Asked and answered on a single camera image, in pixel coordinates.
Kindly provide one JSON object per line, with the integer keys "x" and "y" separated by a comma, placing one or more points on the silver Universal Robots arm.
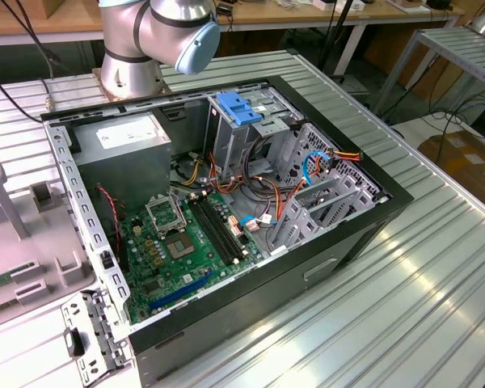
{"x": 125, "y": 24}

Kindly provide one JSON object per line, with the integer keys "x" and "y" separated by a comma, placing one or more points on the metal disk bay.
{"x": 335, "y": 202}

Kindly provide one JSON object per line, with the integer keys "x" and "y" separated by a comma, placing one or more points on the black RAM slot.
{"x": 222, "y": 230}
{"x": 212, "y": 230}

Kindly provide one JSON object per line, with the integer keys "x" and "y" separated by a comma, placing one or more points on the metal drive cage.
{"x": 230, "y": 141}

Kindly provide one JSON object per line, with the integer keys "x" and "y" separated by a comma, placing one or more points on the CPU socket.
{"x": 181, "y": 245}

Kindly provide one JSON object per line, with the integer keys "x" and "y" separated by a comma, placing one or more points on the green motherboard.
{"x": 186, "y": 279}

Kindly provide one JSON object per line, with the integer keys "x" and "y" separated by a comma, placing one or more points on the black open PC case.
{"x": 266, "y": 299}

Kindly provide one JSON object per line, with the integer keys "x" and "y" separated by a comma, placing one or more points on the blue expansion slot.
{"x": 182, "y": 292}

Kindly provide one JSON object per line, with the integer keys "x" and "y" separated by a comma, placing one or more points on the grey power supply unit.
{"x": 121, "y": 169}

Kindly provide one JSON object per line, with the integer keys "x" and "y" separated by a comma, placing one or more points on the black tripod stand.
{"x": 339, "y": 32}

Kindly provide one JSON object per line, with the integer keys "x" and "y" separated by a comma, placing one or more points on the grey parts rack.
{"x": 44, "y": 242}

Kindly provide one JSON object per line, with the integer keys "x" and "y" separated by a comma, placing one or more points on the white small box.
{"x": 323, "y": 5}

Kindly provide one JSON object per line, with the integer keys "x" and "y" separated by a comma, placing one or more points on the brown cardboard box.
{"x": 460, "y": 161}

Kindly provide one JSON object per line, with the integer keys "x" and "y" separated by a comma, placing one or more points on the metal slatted side table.
{"x": 448, "y": 44}

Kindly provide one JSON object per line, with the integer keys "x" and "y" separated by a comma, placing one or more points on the green RAM stick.
{"x": 0, "y": 281}

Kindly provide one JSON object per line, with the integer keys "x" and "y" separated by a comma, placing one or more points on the small cardboard box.
{"x": 52, "y": 8}

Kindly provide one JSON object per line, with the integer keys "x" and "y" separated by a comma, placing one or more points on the blue plastic drive bracket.
{"x": 238, "y": 109}

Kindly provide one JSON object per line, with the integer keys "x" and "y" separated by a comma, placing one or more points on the brown square base plate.
{"x": 165, "y": 87}

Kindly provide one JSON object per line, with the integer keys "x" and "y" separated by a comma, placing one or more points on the wooden desk white frame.
{"x": 266, "y": 14}

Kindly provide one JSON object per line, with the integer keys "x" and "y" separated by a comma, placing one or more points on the metal rear slot bracket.
{"x": 93, "y": 323}

